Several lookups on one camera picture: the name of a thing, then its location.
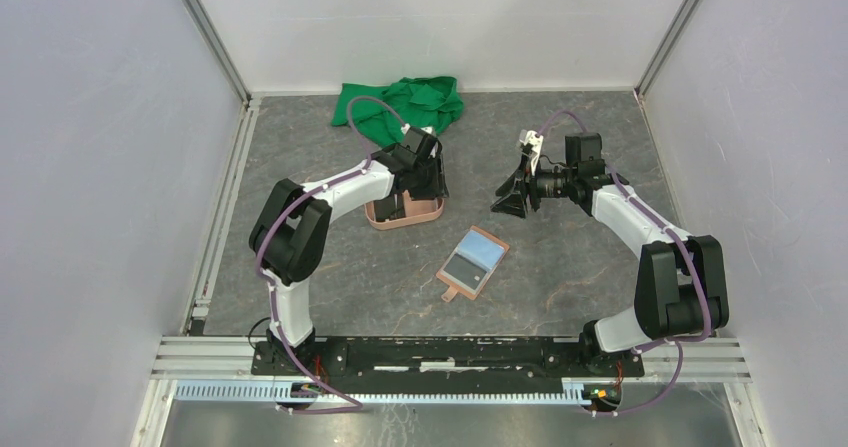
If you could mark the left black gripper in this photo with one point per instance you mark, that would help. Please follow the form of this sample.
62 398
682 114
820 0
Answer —
439 187

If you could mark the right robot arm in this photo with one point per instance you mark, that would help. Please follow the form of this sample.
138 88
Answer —
681 291

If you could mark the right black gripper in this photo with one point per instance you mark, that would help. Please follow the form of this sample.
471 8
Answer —
512 203

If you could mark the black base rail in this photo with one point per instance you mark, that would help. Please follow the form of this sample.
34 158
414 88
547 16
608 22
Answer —
445 365

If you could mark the black card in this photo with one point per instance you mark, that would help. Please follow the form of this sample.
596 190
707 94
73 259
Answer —
389 209

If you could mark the green cloth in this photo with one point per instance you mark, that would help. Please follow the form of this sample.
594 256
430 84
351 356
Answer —
422 102

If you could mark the pink oval tray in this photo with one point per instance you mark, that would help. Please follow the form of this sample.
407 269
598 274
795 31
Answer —
416 212

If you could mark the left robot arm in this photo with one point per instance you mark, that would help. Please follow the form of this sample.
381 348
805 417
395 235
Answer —
290 234

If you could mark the dark credit card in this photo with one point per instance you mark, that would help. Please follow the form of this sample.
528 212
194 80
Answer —
465 273

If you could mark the brown leather card holder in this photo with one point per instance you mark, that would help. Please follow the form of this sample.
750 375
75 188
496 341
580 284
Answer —
481 247

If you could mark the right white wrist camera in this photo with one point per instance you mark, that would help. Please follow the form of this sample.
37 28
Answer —
530 143

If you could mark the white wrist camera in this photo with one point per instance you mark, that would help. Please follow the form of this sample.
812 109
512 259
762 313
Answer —
530 143
413 134

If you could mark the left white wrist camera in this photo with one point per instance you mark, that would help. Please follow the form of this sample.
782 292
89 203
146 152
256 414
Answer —
413 134

